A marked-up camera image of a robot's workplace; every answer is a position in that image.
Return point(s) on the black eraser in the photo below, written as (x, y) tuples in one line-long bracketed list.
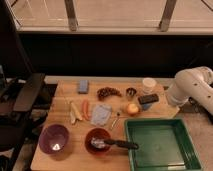
[(151, 98)]

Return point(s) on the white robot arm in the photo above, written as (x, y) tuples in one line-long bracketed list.
[(195, 83)]

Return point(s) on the blue sponge block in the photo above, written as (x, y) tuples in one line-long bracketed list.
[(83, 86)]

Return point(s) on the small metal cup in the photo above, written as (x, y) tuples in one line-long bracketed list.
[(130, 93)]

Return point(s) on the light blue cloth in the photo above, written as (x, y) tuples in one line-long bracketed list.
[(101, 114)]

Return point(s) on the orange carrot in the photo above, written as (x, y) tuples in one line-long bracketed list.
[(85, 109)]

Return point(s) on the apple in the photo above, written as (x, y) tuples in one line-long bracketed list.
[(132, 109)]

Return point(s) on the small silver fork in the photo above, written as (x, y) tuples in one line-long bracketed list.
[(115, 121)]

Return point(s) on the white plastic cup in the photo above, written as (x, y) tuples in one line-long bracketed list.
[(148, 85)]

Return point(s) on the small blue cup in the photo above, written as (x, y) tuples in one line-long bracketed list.
[(146, 106)]

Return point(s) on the red bowl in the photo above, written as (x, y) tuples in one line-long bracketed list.
[(96, 133)]

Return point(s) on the purple bowl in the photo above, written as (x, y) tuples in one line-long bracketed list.
[(53, 139)]

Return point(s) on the green plastic tray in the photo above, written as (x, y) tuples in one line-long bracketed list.
[(164, 145)]

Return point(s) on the black office chair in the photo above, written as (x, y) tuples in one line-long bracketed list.
[(20, 87)]

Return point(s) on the black handled spoon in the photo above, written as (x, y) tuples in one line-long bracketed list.
[(116, 143)]

